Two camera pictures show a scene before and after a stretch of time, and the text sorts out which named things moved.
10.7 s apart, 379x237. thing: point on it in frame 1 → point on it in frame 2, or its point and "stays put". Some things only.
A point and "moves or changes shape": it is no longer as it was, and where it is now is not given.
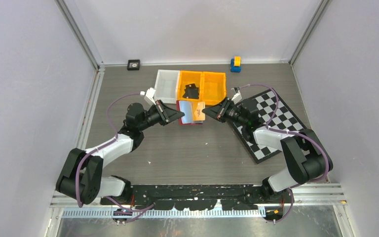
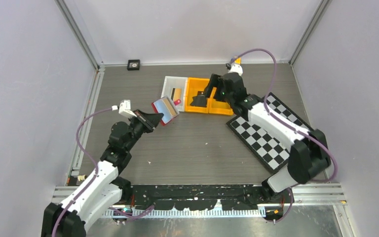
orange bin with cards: (186, 78) → (193, 85)
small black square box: (133, 64) stays put
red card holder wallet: (187, 107) moves or changes shape
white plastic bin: (166, 85) → (175, 82)
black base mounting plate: (199, 197) stays put
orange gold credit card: (198, 114) → (177, 94)
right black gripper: (218, 112) → (214, 79)
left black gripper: (166, 114) → (149, 121)
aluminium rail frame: (316, 194) stays put
